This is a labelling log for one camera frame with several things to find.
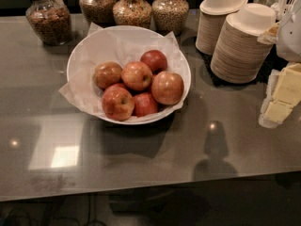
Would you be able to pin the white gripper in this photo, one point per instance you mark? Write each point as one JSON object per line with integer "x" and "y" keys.
{"x": 291, "y": 37}

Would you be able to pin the red apple back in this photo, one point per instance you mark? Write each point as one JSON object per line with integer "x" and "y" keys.
{"x": 155, "y": 59}

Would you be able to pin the red yellow apple centre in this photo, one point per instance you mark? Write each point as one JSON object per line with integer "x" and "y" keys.
{"x": 136, "y": 75}

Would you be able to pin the white bowl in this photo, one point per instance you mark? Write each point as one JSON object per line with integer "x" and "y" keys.
{"x": 109, "y": 44}

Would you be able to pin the brownish apple left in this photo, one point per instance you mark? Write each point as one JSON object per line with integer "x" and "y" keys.
{"x": 107, "y": 74}

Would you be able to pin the black mat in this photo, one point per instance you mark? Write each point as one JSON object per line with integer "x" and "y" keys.
{"x": 272, "y": 62}

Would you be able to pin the glass jar pale cereal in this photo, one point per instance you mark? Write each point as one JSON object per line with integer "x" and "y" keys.
{"x": 170, "y": 15}

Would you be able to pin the white paper liner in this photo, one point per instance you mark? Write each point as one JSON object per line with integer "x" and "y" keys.
{"x": 81, "y": 88}

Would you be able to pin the glass jar colourful cereal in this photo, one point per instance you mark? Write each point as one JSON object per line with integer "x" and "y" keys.
{"x": 132, "y": 12}

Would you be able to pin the glass jar granola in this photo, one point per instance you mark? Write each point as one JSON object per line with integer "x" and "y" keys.
{"x": 98, "y": 11}

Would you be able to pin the glass jar brown cereal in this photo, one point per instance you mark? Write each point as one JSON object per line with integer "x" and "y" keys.
{"x": 50, "y": 20}

